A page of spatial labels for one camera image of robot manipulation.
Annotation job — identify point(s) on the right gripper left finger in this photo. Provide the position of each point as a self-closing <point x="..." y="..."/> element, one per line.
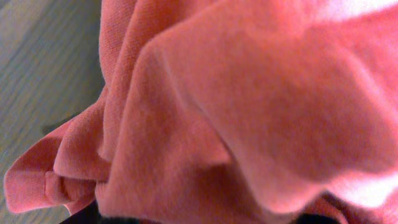
<point x="91" y="215"/>

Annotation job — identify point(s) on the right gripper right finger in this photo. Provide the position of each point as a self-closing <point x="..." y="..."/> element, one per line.
<point x="315" y="219"/>

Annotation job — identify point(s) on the red t-shirt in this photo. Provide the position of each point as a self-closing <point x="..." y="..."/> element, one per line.
<point x="230" y="111"/>

